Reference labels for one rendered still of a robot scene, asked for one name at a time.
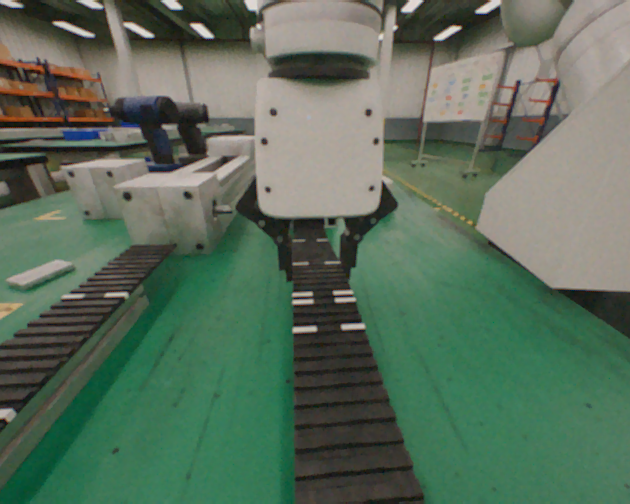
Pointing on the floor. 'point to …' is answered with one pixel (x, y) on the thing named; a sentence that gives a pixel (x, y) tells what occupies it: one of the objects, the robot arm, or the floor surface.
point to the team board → (461, 96)
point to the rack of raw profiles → (523, 116)
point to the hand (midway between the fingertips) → (317, 258)
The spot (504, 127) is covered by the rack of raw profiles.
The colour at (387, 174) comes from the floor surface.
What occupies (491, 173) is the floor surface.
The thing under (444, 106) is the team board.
